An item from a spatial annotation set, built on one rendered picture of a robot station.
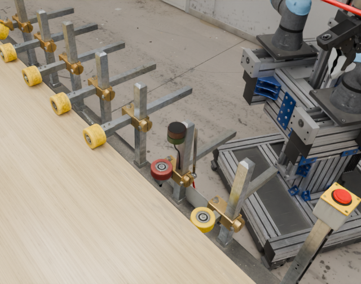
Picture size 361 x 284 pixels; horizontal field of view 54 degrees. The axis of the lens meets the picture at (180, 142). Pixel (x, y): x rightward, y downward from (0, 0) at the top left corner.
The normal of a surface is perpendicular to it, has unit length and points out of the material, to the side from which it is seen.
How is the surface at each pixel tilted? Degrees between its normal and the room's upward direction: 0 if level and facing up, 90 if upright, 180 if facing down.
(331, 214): 90
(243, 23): 90
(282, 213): 0
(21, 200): 0
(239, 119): 0
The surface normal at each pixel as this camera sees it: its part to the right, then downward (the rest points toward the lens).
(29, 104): 0.07, -0.72
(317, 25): -0.67, 0.47
